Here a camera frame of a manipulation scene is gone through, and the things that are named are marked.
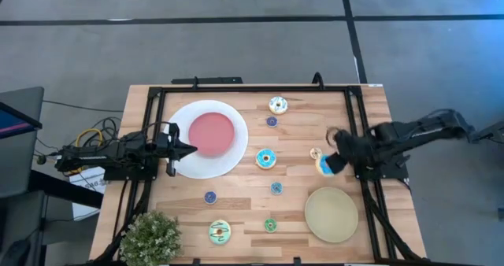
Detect yellow cable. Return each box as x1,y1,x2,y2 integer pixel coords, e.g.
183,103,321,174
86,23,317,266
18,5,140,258
74,127,104,175

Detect black cable bundle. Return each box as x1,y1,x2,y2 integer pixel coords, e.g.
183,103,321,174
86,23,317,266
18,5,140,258
34,99,124,168

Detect grey panel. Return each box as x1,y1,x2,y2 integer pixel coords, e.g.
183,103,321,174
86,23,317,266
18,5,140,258
0,86,45,199

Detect large blue iced donut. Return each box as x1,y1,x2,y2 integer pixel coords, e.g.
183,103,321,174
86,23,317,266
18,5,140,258
314,153,335,178
254,148,278,171

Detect white printed paper box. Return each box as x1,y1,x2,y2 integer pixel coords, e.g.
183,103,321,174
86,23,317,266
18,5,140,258
69,165,107,220

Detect dark computer monitor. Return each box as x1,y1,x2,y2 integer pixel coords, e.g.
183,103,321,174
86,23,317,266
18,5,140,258
0,102,43,140

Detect pink round plate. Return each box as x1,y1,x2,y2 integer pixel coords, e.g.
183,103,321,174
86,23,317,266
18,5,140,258
187,112,236,158

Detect large mint donut chocolate drizzle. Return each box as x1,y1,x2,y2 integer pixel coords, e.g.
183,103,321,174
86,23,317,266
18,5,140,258
208,219,232,246

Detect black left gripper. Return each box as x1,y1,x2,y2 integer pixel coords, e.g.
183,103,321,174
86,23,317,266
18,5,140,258
150,123,198,177

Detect black aluminium table frame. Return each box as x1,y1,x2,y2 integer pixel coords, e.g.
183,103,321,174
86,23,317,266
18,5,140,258
89,85,428,266

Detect large white donut blue sprinkles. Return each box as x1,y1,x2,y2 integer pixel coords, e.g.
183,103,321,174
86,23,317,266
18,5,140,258
268,96,289,116

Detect potted plant white flowers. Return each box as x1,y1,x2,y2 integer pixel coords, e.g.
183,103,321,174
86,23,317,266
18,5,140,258
117,209,184,266

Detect beige round plate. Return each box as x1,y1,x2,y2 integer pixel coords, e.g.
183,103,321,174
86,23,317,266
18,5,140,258
304,187,360,244

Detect white woven round placemat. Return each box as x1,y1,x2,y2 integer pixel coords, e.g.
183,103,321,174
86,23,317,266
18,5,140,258
163,99,250,179

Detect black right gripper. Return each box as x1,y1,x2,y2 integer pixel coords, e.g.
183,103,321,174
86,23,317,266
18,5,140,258
325,128,375,173

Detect black beam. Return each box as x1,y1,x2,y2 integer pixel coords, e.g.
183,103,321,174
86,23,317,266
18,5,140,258
28,169,104,209

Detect black bar device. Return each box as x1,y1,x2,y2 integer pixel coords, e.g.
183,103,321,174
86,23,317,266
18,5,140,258
171,76,244,85

